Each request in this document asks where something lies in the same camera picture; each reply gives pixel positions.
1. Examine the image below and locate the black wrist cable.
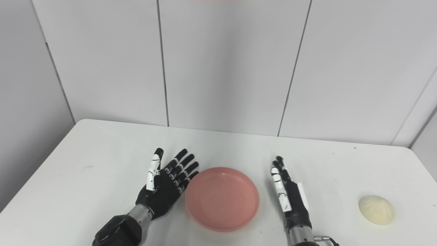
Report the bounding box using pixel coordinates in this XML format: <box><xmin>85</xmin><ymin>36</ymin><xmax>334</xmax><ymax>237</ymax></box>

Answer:
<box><xmin>314</xmin><ymin>235</ymin><xmax>340</xmax><ymax>246</ymax></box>

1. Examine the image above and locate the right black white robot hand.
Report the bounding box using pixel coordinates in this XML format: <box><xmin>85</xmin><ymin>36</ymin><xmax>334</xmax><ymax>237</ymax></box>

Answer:
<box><xmin>271</xmin><ymin>156</ymin><xmax>313</xmax><ymax>234</ymax></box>

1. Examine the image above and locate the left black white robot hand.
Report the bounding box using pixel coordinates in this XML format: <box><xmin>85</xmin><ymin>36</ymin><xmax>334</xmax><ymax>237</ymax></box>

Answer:
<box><xmin>136</xmin><ymin>148</ymin><xmax>199</xmax><ymax>220</ymax></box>

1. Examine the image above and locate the pink round plate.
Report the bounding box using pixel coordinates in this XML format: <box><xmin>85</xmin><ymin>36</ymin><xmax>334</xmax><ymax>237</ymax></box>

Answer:
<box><xmin>185</xmin><ymin>167</ymin><xmax>260</xmax><ymax>232</ymax></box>

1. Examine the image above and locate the white steamed bun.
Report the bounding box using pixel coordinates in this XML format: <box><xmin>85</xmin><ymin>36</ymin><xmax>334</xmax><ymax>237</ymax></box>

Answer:
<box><xmin>358</xmin><ymin>195</ymin><xmax>395</xmax><ymax>226</ymax></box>

